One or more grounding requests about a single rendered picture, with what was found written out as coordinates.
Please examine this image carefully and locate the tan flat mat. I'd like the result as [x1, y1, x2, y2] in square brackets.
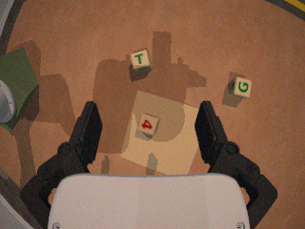
[120, 91, 199, 175]

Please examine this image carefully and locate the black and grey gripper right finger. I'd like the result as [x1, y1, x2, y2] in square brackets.
[194, 101, 278, 229]

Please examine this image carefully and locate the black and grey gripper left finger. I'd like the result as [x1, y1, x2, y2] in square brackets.
[20, 101, 103, 229]

